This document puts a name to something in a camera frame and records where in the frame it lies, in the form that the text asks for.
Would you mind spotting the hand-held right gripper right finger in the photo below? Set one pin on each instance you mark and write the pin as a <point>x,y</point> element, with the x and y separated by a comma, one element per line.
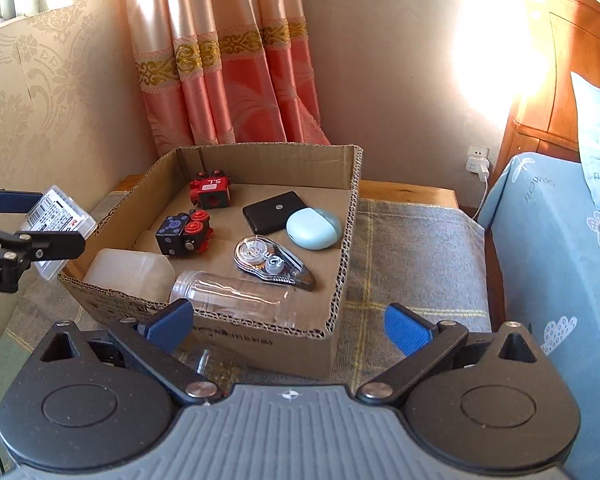
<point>405,330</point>

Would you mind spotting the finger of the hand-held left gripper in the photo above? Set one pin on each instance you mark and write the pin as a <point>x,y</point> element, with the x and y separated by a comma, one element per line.
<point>15,200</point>
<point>45,246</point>

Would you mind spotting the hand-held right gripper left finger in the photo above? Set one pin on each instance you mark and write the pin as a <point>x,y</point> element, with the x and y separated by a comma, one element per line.
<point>172,322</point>

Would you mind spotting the clear labelled plastic case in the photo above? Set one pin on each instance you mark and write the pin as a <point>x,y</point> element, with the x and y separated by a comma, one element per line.
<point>55,210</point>

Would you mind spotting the translucent white plastic container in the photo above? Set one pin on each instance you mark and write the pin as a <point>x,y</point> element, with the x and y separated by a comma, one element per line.
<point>130,272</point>

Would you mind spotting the clear plastic bottle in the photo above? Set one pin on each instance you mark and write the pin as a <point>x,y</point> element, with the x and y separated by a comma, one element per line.
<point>235,297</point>

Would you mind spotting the cardboard box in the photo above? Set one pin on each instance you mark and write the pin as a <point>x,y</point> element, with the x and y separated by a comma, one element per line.
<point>300,355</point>

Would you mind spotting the clear correction tape dispenser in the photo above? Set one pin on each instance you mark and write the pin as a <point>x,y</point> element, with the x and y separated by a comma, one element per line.
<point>270,260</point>

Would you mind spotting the light blue earbud case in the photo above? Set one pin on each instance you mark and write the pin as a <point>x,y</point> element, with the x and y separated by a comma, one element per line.
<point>312,230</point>

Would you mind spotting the red toy robot block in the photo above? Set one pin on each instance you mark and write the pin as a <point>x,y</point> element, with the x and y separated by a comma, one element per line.
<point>212,190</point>

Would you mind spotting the black rectangular case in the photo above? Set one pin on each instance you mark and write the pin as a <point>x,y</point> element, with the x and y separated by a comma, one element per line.
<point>270,210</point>

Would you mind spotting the blue floral bed sheet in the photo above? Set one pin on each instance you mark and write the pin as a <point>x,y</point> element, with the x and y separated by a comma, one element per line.
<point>545,260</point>

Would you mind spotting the white charger plug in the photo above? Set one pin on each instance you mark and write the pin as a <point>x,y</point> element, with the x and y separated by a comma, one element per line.
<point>482,169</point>

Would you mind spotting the pink curtain with gold trim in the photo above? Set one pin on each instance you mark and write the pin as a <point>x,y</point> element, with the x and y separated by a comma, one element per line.
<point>220,60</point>

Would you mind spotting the wooden bed headboard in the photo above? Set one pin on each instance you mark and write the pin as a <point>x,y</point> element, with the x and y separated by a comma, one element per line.
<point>545,85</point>

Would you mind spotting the white wall socket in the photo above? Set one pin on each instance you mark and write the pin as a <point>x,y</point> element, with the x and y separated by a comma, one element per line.
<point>472,152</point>

